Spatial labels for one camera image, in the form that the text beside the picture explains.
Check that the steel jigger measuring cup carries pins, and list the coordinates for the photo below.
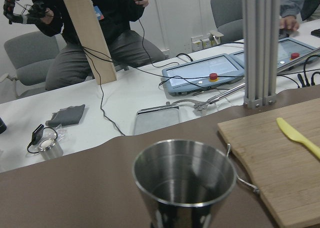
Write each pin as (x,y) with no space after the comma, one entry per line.
(183,183)

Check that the metal tray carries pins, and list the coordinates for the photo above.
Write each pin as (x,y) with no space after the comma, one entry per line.
(151,119)

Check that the blue teach pendant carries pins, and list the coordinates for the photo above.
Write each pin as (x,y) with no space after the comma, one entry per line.
(288,49)
(203,74)

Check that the metal grabber tongs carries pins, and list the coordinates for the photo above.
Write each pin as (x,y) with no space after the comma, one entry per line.
(202,105)

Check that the brown table mat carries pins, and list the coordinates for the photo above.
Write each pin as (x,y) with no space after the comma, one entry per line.
(95,187)

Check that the seated person in black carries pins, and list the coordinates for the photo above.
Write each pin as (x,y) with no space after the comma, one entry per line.
(71,66)

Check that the small steel canister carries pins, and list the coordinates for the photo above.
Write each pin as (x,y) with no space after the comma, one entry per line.
(50,149)

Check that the wooden plank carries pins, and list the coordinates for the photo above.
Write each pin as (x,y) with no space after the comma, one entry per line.
(91,39)

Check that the yellow plastic knife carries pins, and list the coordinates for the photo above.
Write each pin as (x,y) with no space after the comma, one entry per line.
(292,134)

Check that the grey office chair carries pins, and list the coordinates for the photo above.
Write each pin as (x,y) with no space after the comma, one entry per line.
(31,55)

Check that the bamboo cutting board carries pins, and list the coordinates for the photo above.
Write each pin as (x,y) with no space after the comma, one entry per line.
(286,173)

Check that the aluminium frame post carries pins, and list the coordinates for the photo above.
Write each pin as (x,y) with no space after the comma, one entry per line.
(260,31)

